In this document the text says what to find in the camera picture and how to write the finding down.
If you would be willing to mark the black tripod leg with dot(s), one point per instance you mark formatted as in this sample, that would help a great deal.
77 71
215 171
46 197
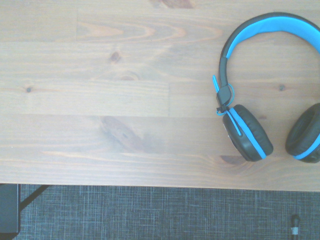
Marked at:
295 225

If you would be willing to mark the black and blue headphone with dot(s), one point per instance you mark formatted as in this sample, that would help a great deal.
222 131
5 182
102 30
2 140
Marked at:
265 23

